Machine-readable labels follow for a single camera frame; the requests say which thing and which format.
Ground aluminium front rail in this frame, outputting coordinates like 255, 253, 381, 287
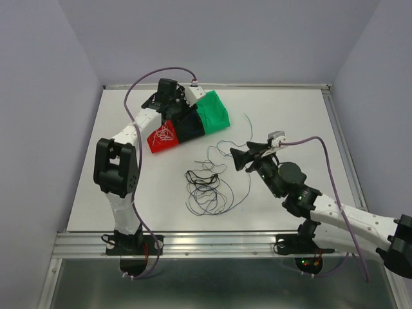
52, 225, 391, 260

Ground blue wires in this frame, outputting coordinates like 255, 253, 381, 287
207, 112, 254, 158

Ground green plastic bin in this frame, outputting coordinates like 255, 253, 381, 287
196, 90, 230, 135

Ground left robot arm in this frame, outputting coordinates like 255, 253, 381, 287
93, 79, 205, 254

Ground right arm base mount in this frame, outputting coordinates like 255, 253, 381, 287
273, 234, 335, 256

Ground blue black wire bundle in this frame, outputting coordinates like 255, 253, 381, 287
183, 157, 252, 217

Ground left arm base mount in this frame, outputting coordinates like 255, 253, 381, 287
100, 234, 164, 256

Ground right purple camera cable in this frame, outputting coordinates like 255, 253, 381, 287
279, 136, 371, 283

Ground black plastic bin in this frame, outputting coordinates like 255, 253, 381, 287
171, 111, 205, 144

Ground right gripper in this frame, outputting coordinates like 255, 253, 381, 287
229, 140, 282, 198

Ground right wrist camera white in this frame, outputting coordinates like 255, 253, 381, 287
261, 131, 286, 157

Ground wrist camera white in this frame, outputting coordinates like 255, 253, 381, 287
261, 131, 286, 157
185, 86, 206, 107

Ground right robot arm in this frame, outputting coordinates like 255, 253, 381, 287
230, 138, 411, 279

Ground red plastic bin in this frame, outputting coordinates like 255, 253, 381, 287
147, 120, 179, 154

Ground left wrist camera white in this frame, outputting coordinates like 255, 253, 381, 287
185, 86, 206, 107

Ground white wires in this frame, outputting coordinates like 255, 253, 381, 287
153, 124, 176, 145

